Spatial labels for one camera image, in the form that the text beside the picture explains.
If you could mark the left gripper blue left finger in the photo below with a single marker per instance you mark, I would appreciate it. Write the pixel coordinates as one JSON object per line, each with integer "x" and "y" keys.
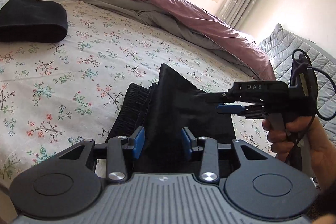
{"x": 136, "y": 142}

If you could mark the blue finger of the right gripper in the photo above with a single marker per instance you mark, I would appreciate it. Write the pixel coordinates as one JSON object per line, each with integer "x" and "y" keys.
{"x": 231, "y": 109}

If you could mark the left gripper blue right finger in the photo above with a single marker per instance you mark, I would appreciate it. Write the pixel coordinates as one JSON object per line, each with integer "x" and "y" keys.
{"x": 189, "y": 142}

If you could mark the black pants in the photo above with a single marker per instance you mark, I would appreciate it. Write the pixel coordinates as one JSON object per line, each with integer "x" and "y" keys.
{"x": 164, "y": 110}

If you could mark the floral bed sheet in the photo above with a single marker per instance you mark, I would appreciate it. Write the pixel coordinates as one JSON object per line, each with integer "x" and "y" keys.
{"x": 54, "y": 95}

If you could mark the brown fleece right sleeve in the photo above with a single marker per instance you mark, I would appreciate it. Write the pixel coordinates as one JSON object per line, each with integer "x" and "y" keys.
{"x": 324, "y": 207}

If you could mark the mauve and grey duvet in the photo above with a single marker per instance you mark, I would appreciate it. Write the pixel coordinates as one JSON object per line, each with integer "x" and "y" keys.
{"x": 194, "y": 24}

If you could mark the folded black garment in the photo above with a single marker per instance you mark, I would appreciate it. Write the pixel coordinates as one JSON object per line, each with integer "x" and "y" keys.
{"x": 33, "y": 21}

